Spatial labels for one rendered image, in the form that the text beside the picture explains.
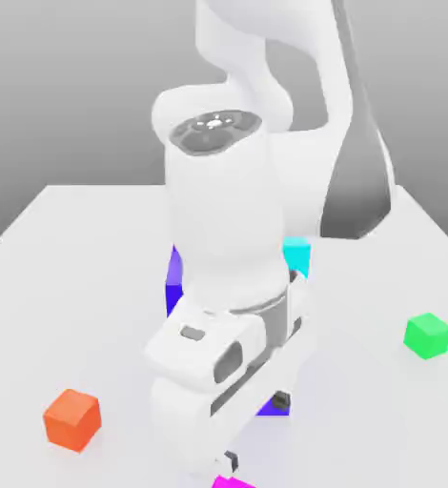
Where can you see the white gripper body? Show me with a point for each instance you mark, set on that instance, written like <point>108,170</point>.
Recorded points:
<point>193,427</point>

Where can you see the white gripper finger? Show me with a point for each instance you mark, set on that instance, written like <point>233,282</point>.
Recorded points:
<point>281,400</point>
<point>231,460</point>

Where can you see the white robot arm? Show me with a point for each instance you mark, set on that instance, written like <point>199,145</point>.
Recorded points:
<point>216,209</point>

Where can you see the small magenta cube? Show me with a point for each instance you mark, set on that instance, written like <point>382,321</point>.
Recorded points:
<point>229,482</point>

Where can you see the small orange cube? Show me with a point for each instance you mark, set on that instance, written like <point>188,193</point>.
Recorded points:
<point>71,419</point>

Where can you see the small cyan cube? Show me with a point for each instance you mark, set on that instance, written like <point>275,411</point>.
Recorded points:
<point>297,254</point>

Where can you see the small green cube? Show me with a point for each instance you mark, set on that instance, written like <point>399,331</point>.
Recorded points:
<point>428,335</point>

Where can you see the large blue box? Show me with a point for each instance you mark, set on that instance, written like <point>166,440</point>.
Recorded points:
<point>173,297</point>

